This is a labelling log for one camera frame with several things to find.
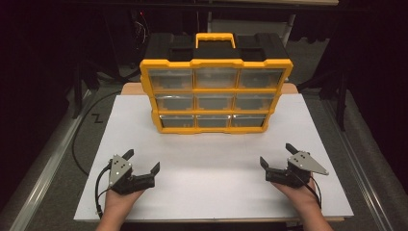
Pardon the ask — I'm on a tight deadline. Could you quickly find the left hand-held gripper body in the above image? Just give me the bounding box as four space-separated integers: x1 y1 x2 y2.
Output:
108 154 157 195

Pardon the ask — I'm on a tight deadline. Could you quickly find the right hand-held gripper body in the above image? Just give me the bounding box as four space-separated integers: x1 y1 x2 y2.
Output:
265 151 330 189

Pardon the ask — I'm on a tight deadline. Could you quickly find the person's left hand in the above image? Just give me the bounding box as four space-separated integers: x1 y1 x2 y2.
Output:
104 189 144 221

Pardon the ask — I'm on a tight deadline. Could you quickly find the person's right hand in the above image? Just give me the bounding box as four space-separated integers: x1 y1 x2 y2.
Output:
272 174 321 215

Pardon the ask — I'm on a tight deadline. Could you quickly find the black metal stand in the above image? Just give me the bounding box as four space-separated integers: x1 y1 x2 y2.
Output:
71 47 97 119
296 61 349 132

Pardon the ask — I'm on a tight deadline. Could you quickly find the set of clear plastic drawers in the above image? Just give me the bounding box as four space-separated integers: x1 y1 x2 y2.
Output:
147 67 286 129

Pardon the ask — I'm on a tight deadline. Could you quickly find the yellow black drawer organizer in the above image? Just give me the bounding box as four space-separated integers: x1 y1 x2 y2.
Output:
139 32 294 135

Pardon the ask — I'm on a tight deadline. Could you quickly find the white box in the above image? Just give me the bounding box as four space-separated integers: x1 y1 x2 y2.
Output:
207 12 296 41

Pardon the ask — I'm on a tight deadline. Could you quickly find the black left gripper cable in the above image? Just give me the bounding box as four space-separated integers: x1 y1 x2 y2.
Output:
93 162 113 219

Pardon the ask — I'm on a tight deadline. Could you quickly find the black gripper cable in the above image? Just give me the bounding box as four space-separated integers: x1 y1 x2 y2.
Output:
299 174 322 209
93 162 113 219

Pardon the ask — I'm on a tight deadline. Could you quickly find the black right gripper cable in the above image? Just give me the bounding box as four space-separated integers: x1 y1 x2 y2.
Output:
299 174 322 209

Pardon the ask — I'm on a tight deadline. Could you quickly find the metal floor rail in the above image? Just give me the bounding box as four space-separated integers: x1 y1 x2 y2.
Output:
321 99 388 231
9 90 94 231

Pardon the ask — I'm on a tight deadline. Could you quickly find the black floor cable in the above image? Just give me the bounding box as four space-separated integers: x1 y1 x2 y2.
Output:
71 90 122 177

